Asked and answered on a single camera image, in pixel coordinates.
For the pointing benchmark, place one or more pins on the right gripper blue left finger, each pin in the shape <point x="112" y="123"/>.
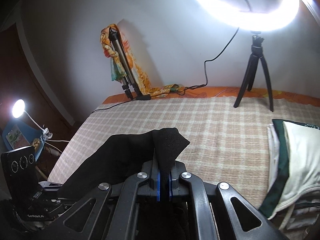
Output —
<point x="150" y="175"/>

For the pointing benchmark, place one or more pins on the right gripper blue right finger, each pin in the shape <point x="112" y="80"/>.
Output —
<point x="177" y="180"/>

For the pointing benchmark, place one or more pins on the black t-shirt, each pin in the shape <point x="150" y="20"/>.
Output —
<point x="123" y="155"/>

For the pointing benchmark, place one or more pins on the beige checked blanket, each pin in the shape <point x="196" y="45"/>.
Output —
<point x="226" y="143"/>

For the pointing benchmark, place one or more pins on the blue side table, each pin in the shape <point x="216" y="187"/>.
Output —
<point x="17" y="134"/>

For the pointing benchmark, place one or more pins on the colourful orange scarf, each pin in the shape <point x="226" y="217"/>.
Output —
<point x="118" y="71"/>

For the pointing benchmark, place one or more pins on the white green folded garment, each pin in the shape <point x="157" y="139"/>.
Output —
<point x="293" y="180"/>

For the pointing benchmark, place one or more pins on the orange patterned bedsheet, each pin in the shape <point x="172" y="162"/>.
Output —
<point x="211" y="92"/>

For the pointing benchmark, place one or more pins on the white ring light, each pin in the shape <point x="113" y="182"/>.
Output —
<point x="252" y="15"/>

